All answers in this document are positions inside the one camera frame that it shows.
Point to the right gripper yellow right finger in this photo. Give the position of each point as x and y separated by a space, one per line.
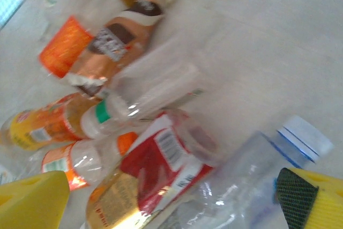
321 205

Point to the orange label bottle orange cap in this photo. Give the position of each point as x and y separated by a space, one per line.
80 159

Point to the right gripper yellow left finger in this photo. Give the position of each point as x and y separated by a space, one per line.
32 202

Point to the white packet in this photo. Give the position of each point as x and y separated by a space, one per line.
150 89

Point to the clear bottle red label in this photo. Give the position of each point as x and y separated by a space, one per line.
155 170

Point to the brown chocolate drink bottle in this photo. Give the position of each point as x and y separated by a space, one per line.
120 44

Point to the small orange box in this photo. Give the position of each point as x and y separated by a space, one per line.
64 46

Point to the orange juice bottle yellow label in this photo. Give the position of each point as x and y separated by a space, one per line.
40 127

